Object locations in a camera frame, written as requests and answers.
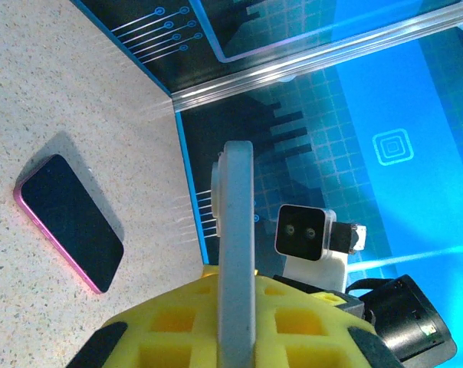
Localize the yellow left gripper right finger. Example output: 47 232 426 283
254 269 406 368

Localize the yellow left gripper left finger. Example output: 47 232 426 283
65 264 221 368

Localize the pink-edged black smartphone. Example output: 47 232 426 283
12 153 126 296

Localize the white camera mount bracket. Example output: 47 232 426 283
283 251 350 294

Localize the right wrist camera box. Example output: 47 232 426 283
274 204 368 263

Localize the aluminium frame post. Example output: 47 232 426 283
171 2 463 113

